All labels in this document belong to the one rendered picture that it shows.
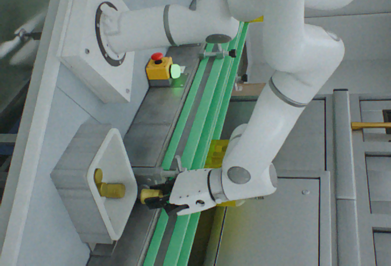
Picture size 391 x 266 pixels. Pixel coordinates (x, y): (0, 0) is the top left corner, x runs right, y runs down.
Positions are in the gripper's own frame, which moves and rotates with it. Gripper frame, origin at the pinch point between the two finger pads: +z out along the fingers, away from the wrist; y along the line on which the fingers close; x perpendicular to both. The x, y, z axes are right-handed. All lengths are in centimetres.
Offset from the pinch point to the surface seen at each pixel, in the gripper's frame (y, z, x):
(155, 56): 52, 11, 12
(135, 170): 10.9, 9.6, 0.6
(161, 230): 1.2, 5.6, -12.5
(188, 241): 4.2, 2.6, -20.9
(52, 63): 6.9, 9.7, 36.2
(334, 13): 614, 12, -236
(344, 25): 615, 4, -260
